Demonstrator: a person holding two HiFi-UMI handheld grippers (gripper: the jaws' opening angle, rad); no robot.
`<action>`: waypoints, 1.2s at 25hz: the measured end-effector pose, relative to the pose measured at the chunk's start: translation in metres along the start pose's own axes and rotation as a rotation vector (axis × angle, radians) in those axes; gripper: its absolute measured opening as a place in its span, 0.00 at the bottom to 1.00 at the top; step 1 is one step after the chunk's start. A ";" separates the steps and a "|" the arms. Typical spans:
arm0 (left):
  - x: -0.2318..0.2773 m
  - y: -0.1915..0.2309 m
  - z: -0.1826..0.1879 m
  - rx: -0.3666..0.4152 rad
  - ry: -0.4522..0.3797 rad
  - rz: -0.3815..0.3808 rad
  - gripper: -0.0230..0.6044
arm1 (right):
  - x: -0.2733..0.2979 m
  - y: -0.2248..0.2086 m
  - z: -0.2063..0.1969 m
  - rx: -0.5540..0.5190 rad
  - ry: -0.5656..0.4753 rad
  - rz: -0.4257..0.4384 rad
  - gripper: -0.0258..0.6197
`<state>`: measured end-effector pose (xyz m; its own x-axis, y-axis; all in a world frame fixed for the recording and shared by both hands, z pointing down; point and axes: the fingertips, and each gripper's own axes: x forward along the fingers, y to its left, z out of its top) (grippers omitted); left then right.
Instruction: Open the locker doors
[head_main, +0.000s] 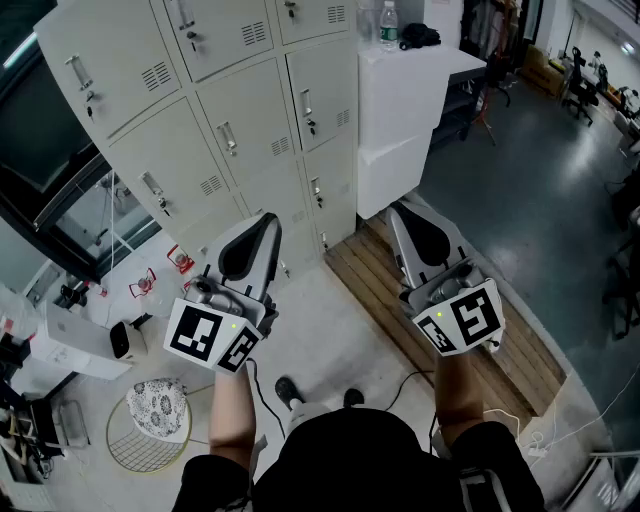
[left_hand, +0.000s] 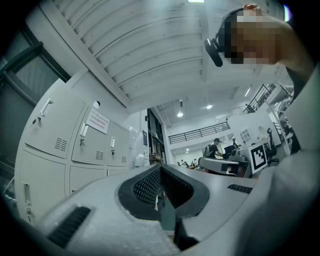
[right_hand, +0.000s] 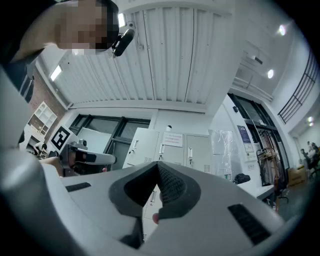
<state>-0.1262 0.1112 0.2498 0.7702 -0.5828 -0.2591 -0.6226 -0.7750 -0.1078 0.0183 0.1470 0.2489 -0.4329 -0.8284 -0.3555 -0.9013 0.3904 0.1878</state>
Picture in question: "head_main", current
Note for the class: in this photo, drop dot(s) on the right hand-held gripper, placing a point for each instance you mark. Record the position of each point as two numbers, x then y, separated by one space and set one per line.
475 312

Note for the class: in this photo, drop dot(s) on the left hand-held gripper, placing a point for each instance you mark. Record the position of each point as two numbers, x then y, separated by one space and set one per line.
192 330

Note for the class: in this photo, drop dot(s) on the grey metal locker cabinet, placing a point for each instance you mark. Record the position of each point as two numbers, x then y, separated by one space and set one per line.
165 145

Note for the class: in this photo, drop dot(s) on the person's left forearm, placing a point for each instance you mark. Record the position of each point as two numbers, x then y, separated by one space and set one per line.
230 420

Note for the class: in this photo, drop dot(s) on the person's right forearm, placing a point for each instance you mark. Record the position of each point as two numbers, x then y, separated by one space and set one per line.
457 395

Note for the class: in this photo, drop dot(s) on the black cabinet key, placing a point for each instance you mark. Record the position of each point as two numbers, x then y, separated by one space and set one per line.
193 42

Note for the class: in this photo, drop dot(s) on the wooden slat pallet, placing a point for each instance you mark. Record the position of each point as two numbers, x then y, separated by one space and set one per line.
380 300

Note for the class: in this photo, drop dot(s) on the small red lantern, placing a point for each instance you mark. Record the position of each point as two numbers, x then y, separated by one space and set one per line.
181 260
142 284

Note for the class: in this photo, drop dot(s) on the large white box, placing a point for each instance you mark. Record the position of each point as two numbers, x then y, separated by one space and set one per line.
400 95
390 175

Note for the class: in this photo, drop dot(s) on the person's black shoe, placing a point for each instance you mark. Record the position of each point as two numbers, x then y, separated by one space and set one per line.
287 392
354 397

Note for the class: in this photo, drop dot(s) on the white appliance with black face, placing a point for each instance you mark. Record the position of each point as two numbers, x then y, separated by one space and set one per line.
122 340

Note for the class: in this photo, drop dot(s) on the floral stool cushion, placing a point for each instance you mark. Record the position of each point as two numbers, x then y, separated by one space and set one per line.
155 407

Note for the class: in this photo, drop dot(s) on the flat white carton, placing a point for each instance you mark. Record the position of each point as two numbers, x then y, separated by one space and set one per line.
70 345

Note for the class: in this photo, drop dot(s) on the black bag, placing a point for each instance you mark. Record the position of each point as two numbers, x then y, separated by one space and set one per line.
420 35

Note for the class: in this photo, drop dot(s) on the brown cardboard box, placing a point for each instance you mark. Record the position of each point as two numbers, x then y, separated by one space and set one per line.
540 72

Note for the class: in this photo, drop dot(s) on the person's black shirt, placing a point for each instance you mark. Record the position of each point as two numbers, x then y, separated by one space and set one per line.
350 460

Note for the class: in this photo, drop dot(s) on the clear plastic water bottle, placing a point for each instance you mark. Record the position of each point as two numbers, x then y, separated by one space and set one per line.
388 27

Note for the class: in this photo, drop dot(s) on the black office chair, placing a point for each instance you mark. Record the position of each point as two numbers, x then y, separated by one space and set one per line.
580 90

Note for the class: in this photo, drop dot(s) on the clothes rack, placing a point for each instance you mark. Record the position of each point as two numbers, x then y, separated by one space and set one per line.
487 20

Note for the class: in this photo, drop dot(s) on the black framed glass window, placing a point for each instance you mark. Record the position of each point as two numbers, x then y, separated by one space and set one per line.
30 125

